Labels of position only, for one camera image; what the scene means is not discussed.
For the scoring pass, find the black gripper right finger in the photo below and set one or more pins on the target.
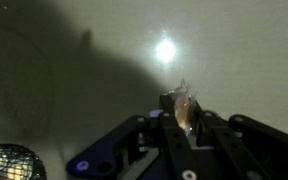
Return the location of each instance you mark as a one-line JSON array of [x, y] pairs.
[[250, 150]]

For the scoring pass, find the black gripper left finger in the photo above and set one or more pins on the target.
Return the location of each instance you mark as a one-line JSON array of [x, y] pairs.
[[144, 146]]

